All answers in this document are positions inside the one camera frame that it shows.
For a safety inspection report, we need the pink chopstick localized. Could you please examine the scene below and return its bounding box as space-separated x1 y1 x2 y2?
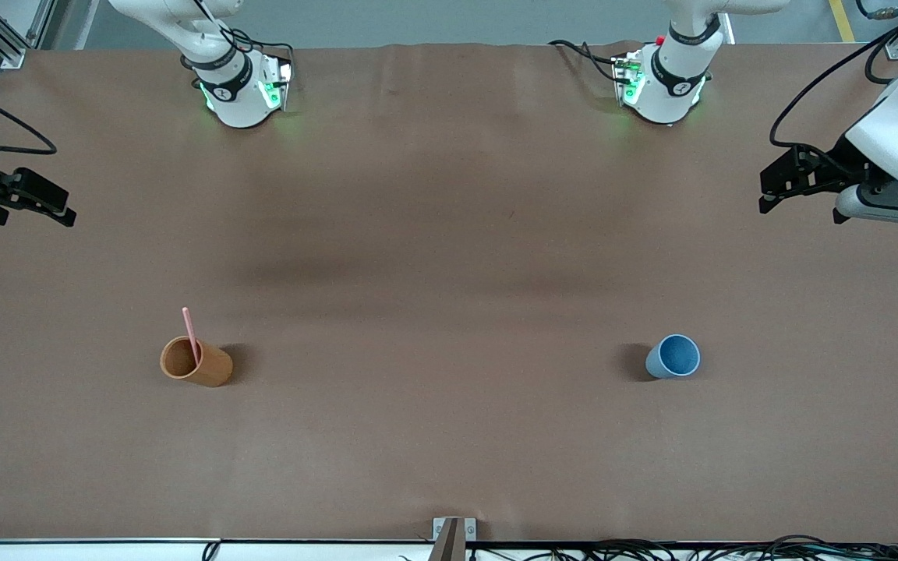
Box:
182 307 203 364

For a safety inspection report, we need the blue cup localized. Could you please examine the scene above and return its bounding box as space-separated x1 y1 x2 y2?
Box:
645 333 702 381

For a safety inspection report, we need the orange wooden cup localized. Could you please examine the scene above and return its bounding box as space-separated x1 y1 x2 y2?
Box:
159 336 234 388

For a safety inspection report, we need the brown table cover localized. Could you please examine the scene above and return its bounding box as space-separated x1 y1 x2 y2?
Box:
0 43 898 544

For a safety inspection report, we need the black right arm wrist cable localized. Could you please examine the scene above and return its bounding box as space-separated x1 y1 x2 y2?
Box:
0 76 58 155

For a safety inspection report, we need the black arm wrist cable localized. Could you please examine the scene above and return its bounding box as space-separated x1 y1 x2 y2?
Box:
0 76 58 155
769 6 898 150

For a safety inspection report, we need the black left arm wrist cable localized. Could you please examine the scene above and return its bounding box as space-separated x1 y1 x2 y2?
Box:
769 6 898 150

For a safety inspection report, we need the aluminium frame profile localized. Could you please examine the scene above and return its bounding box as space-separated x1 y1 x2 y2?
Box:
0 0 56 69

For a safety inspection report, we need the black left arm base cable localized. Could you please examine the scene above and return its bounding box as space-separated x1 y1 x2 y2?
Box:
548 39 623 82

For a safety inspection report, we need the black arm base cable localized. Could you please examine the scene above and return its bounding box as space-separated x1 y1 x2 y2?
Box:
548 39 623 82
224 28 296 66

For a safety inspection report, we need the black right arm base cable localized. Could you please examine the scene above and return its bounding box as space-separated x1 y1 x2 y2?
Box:
224 28 296 66

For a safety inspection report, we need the black cable bundle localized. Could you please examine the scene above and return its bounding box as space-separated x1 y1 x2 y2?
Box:
471 535 898 561

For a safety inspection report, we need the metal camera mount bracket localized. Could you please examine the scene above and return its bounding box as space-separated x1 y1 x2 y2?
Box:
427 517 478 561

